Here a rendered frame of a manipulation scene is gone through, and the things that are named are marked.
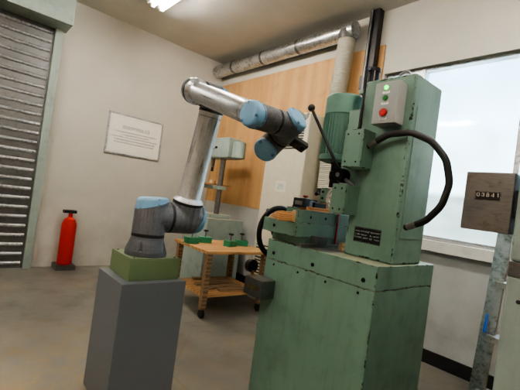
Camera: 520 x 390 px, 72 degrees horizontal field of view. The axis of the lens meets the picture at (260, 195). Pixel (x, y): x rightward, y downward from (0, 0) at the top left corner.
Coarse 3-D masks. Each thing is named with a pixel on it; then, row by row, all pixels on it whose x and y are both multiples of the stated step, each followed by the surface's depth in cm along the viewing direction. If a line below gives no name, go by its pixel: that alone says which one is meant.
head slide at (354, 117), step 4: (352, 112) 158; (356, 112) 156; (352, 116) 157; (356, 116) 156; (352, 120) 157; (356, 120) 156; (348, 124) 159; (352, 124) 157; (356, 124) 155; (348, 128) 158; (352, 128) 157; (356, 128) 155; (344, 168) 158; (352, 172) 154; (352, 176) 154; (352, 180) 154
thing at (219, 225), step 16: (224, 144) 384; (240, 144) 372; (224, 160) 395; (208, 224) 367; (224, 224) 381; (240, 224) 396; (192, 256) 379; (224, 256) 385; (192, 272) 376; (224, 272) 387
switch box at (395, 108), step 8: (392, 80) 133; (400, 80) 131; (376, 88) 138; (392, 88) 133; (400, 88) 131; (376, 96) 138; (392, 96) 132; (400, 96) 132; (376, 104) 137; (384, 104) 135; (392, 104) 132; (400, 104) 132; (376, 112) 137; (392, 112) 132; (400, 112) 133; (376, 120) 136; (384, 120) 134; (392, 120) 131; (400, 120) 133
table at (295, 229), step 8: (264, 224) 164; (272, 224) 160; (280, 224) 156; (288, 224) 153; (296, 224) 149; (304, 224) 152; (312, 224) 155; (320, 224) 159; (280, 232) 156; (288, 232) 152; (296, 232) 149; (304, 232) 152; (312, 232) 156; (320, 232) 159; (328, 232) 163; (344, 232) 171
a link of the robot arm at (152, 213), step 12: (144, 204) 162; (156, 204) 163; (168, 204) 169; (144, 216) 161; (156, 216) 163; (168, 216) 167; (132, 228) 164; (144, 228) 161; (156, 228) 163; (168, 228) 169
